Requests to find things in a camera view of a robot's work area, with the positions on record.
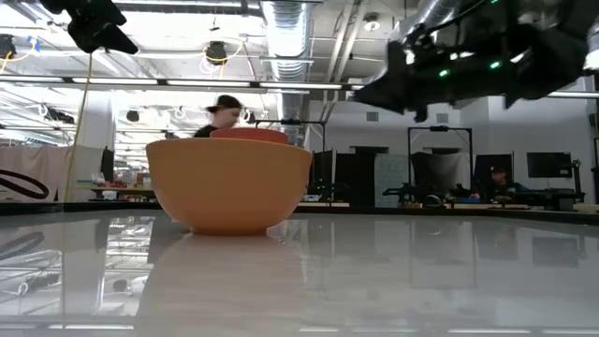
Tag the red bowl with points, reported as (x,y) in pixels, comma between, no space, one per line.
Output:
(248,135)

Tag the shiny silver duct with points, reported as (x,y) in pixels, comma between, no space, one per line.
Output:
(423,16)

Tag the black metal table frame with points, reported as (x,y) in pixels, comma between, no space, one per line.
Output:
(70,207)

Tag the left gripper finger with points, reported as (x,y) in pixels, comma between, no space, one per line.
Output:
(103,39)

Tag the ceiling light strip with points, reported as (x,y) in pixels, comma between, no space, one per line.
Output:
(187,83)

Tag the orange bowl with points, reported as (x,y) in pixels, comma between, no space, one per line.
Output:
(229,187)

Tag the person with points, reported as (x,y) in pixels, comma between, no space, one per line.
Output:
(503,180)
(224,114)

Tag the beige banner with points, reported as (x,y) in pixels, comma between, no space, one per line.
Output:
(42,161)

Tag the corrugated silver ventilation duct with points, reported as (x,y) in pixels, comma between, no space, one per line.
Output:
(287,42)

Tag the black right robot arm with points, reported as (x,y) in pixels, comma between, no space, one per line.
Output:
(552,56)

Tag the black monitor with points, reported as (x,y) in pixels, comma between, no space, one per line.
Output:
(548,165)

